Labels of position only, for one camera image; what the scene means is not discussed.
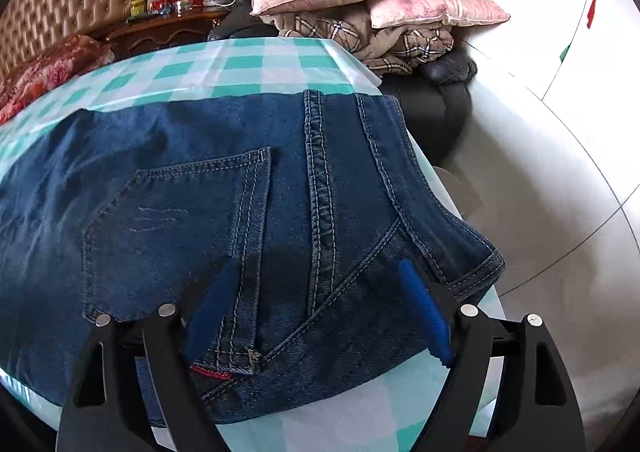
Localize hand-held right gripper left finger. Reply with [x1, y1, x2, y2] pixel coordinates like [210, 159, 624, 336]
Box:
[56, 259, 241, 452]

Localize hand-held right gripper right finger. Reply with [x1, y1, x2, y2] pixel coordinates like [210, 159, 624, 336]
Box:
[397, 259, 586, 452]

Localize blue denim pants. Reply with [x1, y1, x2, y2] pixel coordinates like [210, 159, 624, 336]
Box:
[0, 89, 506, 428]

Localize dark leather armchair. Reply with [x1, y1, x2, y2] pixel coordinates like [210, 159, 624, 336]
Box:
[207, 0, 476, 165]

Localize teal checkered tablecloth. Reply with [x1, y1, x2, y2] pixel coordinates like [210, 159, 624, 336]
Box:
[0, 38, 501, 452]

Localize beige plaid quilt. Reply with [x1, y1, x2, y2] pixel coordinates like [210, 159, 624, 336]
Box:
[260, 12, 468, 77]

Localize dark wooden nightstand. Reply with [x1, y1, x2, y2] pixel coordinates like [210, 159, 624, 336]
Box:
[90, 6, 232, 62]

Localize red floral blanket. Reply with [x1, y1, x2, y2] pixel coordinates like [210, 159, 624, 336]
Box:
[0, 34, 118, 125]

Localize small pink satin pillow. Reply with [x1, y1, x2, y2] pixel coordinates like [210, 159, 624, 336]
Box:
[367, 0, 512, 30]

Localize colourful items on table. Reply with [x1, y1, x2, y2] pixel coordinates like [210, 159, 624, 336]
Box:
[149, 0, 206, 13]

